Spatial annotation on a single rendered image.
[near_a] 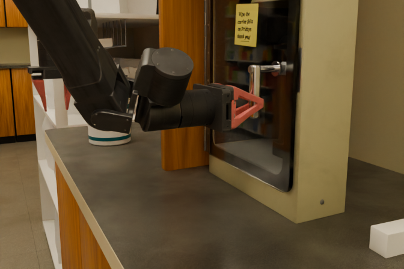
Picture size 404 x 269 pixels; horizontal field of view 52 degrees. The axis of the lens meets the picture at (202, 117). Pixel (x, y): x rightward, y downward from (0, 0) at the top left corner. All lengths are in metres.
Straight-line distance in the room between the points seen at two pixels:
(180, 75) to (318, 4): 0.27
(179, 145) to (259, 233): 0.38
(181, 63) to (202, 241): 0.28
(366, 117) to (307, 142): 0.48
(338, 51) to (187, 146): 0.45
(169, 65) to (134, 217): 0.32
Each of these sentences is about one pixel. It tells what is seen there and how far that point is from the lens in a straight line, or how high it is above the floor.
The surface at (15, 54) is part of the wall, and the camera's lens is 6.08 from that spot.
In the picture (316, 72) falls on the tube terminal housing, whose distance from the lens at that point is 0.69.
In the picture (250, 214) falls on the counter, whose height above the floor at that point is 0.94.
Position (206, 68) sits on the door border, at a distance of 0.93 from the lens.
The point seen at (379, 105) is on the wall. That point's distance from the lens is 1.13.
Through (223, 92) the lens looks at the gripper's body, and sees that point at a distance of 0.59.
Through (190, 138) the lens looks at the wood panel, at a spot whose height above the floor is 1.01.
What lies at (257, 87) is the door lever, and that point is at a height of 1.17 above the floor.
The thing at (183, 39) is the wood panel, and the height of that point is 1.25.
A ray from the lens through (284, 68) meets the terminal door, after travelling 0.69.
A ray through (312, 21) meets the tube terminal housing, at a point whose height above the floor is 1.28.
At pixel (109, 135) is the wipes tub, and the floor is 0.97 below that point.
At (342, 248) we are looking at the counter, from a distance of 0.68.
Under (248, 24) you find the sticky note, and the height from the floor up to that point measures 1.28.
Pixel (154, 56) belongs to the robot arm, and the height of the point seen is 1.22.
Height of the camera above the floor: 1.24
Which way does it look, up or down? 10 degrees down
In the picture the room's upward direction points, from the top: straight up
